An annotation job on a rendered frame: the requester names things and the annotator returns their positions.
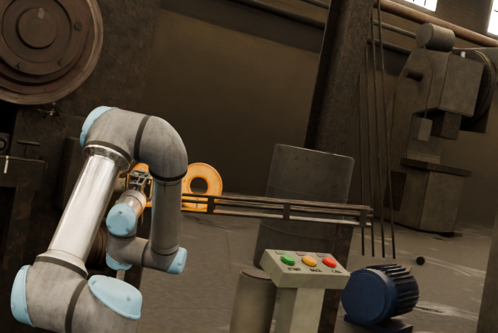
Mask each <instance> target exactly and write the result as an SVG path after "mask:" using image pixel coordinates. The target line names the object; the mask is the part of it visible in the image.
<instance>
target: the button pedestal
mask: <svg viewBox="0 0 498 333"><path fill-rule="evenodd" d="M275 251H281V250H270V249H265V251H264V254H263V255H262V258H261V260H260V262H259V264H260V266H261V267H262V268H263V269H264V270H265V272H266V273H267V274H268V276H269V277H270V278H271V279H272V281H273V282H274V283H275V285H276V286H277V287H280V288H282V293H281V297H280V301H279V308H278V313H277V317H276V325H275V329H274V333H317V330H318V326H319V319H320V314H321V310H322V303H323V299H324V295H325V289H344V288H345V287H346V285H347V283H348V280H349V278H350V275H349V273H348V272H347V271H346V270H345V269H344V268H343V267H342V266H341V265H340V264H339V263H338V262H337V261H336V259H335V258H334V257H333V256H332V255H331V254H326V255H327V256H328V257H330V258H332V259H334V260H335V261H336V266H335V267H331V266H328V265H326V264H325V263H324V262H323V259H324V257H318V256H317V255H316V254H323V253H313V252H304V253H306V254H307V255H308V256H311V257H313V258H314V259H315V260H316V265H315V266H310V265H308V264H306V263H305V262H304V261H303V260H302V258H303V257H304V256H298V254H297V253H296V252H302V251H285V252H286V253H287V254H289V255H291V256H292V257H293V258H294V259H295V261H296V262H295V263H294V264H293V265H290V264H287V263H285V262H284V261H282V259H281V257H282V254H277V253H276V252H275Z"/></svg>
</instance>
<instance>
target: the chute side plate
mask: <svg viewBox="0 0 498 333"><path fill-rule="evenodd" d="M6 160H8V164H7V172H6V173H5V172H4V169H5V165H6ZM43 168H44V164H40V163H34V162H22V161H17V160H11V159H0V186H4V187H11V188H16V183H17V179H18V178H21V179H34V180H36V187H35V190H39V189H40V185H41V180H42V173H43Z"/></svg>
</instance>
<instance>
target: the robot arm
mask: <svg viewBox="0 0 498 333"><path fill-rule="evenodd" d="M80 144H81V147H82V149H83V151H82V153H83V155H84V158H85V159H86V160H85V163H84V165H83V168H82V170H81V173H80V174H79V178H78V179H77V181H76V184H75V186H74V189H73V191H72V194H71V195H70V199H69V200H68V202H67V205H66V207H65V210H64V212H63V214H62V217H61V219H60V221H59V224H58V226H57V228H56V231H55V233H54V235H53V238H52V240H51V242H50V245H49V247H48V249H47V251H46V252H45V253H43V254H40V255H38V256H37V257H36V259H35V261H34V264H33V265H27V266H23V267H21V270H19V272H18V274H17V275H16V278H15V280H14V283H13V288H12V293H11V310H12V313H13V316H14V317H15V319H16V320H17V321H19V322H21V323H26V324H28V325H31V326H32V327H39V328H42V329H46V330H50V331H53V332H58V333H136V328H137V324H138V321H139V318H140V316H141V312H140V311H141V306H142V295H141V293H140V292H139V290H137V289H136V288H135V287H133V286H132V285H130V284H128V283H126V282H124V281H121V280H118V279H116V278H112V277H106V276H103V275H94V276H92V277H91V278H90V279H89V280H86V279H87V276H88V273H87V270H86V268H85V267H84V264H85V262H86V259H87V256H88V254H89V252H90V249H91V247H92V244H93V241H94V240H95V237H96V234H97V231H98V230H99V226H100V224H101V222H102V219H103V216H104V213H105V211H106V209H107V206H108V203H109V201H110V198H111V196H112V194H113V191H114V188H115V186H116V183H117V181H118V178H119V175H120V174H121V173H123V172H125V171H128V170H129V168H130V165H131V163H132V162H140V163H144V164H146V165H148V171H149V172H146V171H143V168H142V169H141V170H137V169H136V170H134V168H133V170H132V171H131V172H130V173H129V176H128V183H127V190H126V191H125V192H124V193H123V194H122V195H121V196H120V198H119V199H118V201H116V204H115V205H114V206H113V207H112V208H111V210H110V211H109V213H108V215H107V219H106V224H107V227H108V230H109V233H108V240H107V248H106V263H107V265H108V266H109V267H110V268H111V269H114V270H117V271H119V270H122V271H125V270H128V269H129V268H130V267H131V266H132V265H135V266H141V267H145V268H151V269H154V270H157V271H163V272H164V273H169V274H181V273H182V270H183V268H184V267H185V262H186V258H187V251H186V249H185V248H181V247H180V246H179V232H180V219H181V206H182V181H183V178H184V177H185V176H186V174H187V163H188V161H187V153H186V150H185V146H184V144H183V142H182V139H181V138H180V136H179V135H178V133H177V132H176V131H175V129H174V128H173V127H172V126H171V125H170V124H169V123H168V122H166V121H164V120H163V119H161V118H159V117H156V116H148V115H145V114H141V113H135V112H131V111H125V110H121V109H119V108H110V107H105V106H101V107H98V108H96V109H94V110H93V111H92V112H91V113H90V114H89V116H88V117H87V118H86V120H85V122H84V125H83V127H82V133H81V136H80ZM151 200H152V223H151V240H146V239H142V238H139V237H136V229H137V226H142V223H143V210H144V209H145V206H146V202H151Z"/></svg>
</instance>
